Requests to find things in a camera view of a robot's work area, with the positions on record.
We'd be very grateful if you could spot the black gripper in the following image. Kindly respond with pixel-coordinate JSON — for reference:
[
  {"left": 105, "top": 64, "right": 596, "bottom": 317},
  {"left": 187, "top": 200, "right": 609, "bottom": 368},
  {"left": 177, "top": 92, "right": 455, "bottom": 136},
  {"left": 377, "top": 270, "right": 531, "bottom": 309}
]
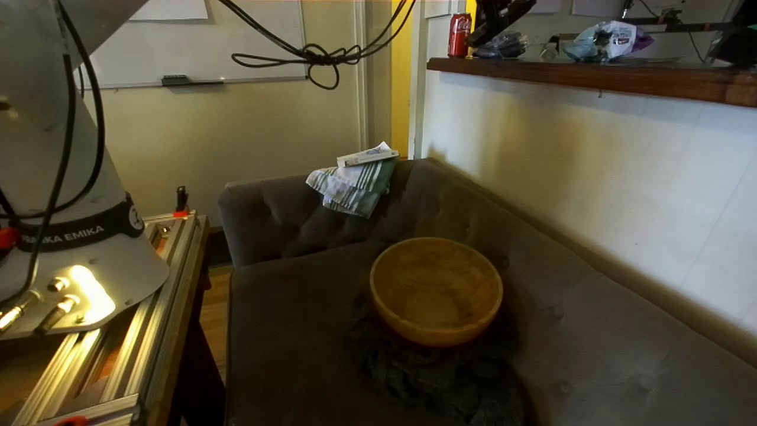
[{"left": 486, "top": 0, "right": 540, "bottom": 33}]

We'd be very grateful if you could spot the brown wooden counter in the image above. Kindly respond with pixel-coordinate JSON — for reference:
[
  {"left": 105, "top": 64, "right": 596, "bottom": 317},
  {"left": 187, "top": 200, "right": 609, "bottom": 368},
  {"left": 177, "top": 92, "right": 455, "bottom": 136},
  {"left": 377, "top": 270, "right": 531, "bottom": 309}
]
[{"left": 426, "top": 55, "right": 757, "bottom": 111}]

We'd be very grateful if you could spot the dark crumpled plastic bag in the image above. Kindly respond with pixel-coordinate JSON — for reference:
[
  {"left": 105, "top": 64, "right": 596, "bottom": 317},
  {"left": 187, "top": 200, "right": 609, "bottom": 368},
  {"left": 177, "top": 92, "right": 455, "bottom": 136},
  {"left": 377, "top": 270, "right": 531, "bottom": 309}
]
[{"left": 470, "top": 30, "right": 528, "bottom": 62}]

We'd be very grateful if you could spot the red soda can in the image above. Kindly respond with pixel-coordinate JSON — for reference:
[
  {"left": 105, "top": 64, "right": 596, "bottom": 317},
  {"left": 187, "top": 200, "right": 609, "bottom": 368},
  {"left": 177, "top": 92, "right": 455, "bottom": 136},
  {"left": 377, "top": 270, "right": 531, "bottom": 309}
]
[{"left": 447, "top": 11, "right": 474, "bottom": 62}]

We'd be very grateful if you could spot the white crumpled cloth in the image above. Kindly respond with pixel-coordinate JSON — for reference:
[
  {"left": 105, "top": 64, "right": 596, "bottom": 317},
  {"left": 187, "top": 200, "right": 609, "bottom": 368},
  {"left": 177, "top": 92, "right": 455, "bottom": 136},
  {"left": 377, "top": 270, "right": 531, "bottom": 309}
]
[{"left": 560, "top": 19, "right": 656, "bottom": 65}]

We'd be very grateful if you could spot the black rod stand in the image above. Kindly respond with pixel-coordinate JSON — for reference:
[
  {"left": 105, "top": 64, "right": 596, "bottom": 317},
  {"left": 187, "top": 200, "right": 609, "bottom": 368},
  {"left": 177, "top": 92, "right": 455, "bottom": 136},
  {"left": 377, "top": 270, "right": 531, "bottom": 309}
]
[{"left": 617, "top": 0, "right": 757, "bottom": 39}]

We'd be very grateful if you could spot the floral patterned pillow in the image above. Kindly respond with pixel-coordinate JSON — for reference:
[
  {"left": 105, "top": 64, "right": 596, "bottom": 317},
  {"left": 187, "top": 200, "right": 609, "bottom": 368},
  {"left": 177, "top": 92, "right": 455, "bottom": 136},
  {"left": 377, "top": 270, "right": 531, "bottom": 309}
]
[{"left": 337, "top": 139, "right": 400, "bottom": 170}]

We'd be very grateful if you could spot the yellow wooden bowl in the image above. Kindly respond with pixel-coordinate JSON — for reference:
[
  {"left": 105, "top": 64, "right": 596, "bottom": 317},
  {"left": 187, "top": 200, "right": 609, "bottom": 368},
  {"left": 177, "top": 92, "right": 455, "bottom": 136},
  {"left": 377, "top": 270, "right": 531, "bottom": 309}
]
[{"left": 368, "top": 233, "right": 506, "bottom": 349}]

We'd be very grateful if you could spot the white whiteboard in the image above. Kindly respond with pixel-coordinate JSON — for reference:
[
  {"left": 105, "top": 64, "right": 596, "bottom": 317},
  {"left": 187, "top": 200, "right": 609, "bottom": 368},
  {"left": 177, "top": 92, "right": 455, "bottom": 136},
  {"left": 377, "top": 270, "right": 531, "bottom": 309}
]
[{"left": 77, "top": 0, "right": 313, "bottom": 92}]

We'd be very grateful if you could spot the grey tufted sofa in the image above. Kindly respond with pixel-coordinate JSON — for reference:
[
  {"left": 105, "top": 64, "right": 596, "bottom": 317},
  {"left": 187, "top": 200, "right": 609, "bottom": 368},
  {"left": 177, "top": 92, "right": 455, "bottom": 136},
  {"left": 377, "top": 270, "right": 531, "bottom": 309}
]
[{"left": 215, "top": 156, "right": 757, "bottom": 426}]

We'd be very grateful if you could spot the dark grey cloth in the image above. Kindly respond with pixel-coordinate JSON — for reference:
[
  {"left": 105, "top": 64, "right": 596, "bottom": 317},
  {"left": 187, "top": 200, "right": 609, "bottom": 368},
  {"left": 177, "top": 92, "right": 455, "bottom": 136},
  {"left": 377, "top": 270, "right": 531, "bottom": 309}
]
[{"left": 345, "top": 302, "right": 532, "bottom": 426}]

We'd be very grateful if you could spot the small red black tool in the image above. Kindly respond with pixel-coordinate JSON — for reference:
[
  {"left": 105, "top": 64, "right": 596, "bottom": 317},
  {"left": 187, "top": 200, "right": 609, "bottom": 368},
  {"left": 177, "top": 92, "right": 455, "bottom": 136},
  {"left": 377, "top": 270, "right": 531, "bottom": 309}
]
[{"left": 172, "top": 185, "right": 194, "bottom": 221}]

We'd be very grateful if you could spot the aluminium frame robot table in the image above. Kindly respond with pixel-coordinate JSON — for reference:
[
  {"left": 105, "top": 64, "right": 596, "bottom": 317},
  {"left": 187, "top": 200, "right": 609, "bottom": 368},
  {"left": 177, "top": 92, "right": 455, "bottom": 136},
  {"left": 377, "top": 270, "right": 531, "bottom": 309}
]
[{"left": 0, "top": 211, "right": 214, "bottom": 426}]

